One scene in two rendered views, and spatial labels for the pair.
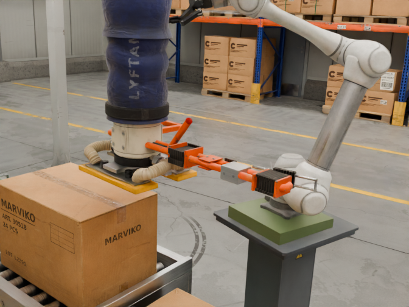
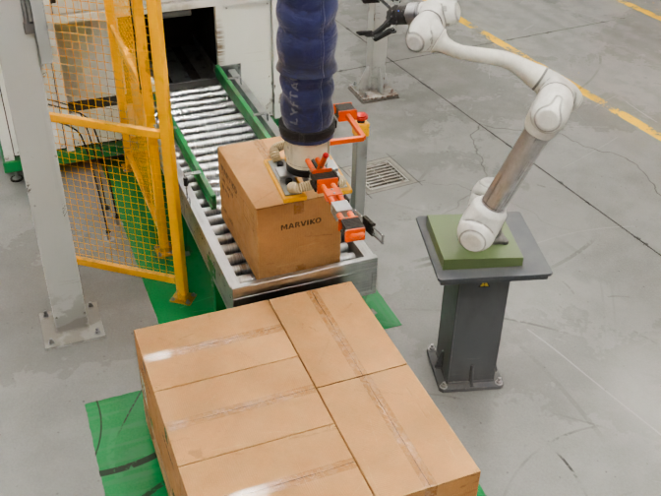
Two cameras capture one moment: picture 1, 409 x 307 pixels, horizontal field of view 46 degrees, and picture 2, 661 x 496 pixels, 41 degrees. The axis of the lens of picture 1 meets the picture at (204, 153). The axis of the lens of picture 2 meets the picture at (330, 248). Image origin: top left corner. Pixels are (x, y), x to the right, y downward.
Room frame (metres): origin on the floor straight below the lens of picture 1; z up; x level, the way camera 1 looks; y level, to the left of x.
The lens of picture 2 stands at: (-1.03, -1.40, 2.94)
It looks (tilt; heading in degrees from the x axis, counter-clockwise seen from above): 35 degrees down; 29
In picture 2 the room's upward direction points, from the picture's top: 1 degrees clockwise
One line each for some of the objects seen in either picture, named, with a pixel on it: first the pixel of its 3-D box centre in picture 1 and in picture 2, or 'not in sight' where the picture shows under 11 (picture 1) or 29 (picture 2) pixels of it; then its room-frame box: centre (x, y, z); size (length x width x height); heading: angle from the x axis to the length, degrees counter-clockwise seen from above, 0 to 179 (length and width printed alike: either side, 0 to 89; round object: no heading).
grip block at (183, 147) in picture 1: (185, 154); (325, 180); (1.50, 0.06, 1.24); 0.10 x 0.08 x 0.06; 137
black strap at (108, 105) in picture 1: (137, 108); (307, 125); (1.67, 0.24, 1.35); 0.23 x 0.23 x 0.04
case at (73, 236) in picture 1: (76, 229); (277, 205); (1.91, 0.55, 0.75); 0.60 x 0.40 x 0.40; 52
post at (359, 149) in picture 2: not in sight; (357, 208); (2.44, 0.40, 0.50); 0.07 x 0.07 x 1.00; 52
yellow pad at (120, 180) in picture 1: (116, 172); (284, 175); (1.60, 0.31, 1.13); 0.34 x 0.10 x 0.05; 47
